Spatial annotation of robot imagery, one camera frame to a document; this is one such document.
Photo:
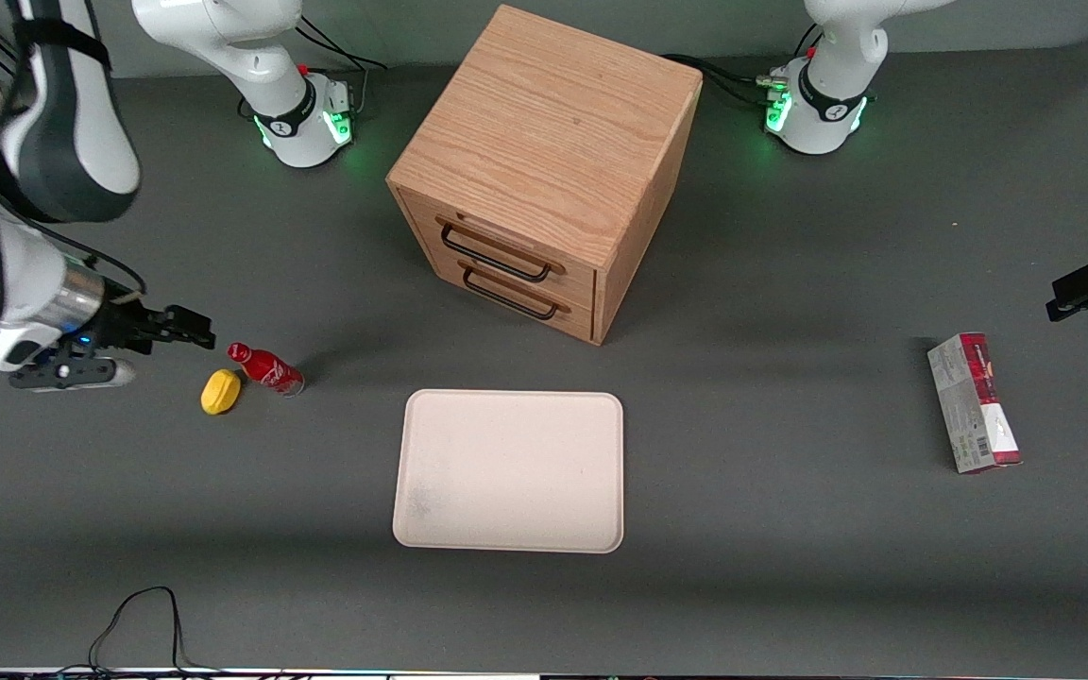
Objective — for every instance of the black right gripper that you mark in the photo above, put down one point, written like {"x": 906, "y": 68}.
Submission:
{"x": 125, "y": 324}

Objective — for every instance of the red coke bottle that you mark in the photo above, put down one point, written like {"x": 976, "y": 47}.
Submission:
{"x": 270, "y": 369}

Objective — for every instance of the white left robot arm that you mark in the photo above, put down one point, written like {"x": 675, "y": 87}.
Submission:
{"x": 827, "y": 94}

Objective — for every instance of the beige plastic tray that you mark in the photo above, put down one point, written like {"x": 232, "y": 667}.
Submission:
{"x": 509, "y": 470}

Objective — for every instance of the yellow lemon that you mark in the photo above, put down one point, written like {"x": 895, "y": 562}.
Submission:
{"x": 220, "y": 391}

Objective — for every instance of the red grey carton box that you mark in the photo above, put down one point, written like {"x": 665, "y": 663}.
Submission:
{"x": 975, "y": 404}

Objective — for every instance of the wooden drawer cabinet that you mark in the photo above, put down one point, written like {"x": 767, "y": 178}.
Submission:
{"x": 553, "y": 132}

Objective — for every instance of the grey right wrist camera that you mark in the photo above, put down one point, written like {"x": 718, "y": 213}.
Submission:
{"x": 72, "y": 372}

